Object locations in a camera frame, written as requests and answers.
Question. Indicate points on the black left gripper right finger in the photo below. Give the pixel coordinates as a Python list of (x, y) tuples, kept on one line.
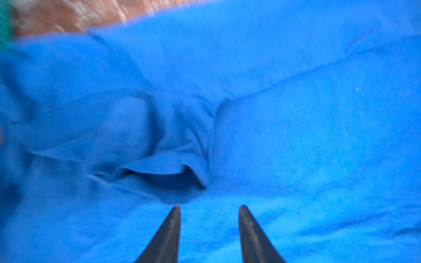
[(255, 244)]

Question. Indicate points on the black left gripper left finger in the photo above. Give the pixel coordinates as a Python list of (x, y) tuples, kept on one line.
[(164, 246)]

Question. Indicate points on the blue t shirt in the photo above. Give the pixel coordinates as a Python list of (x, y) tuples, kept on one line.
[(308, 112)]

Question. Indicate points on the teal plastic laundry basket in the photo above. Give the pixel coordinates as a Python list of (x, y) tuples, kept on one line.
[(6, 23)]

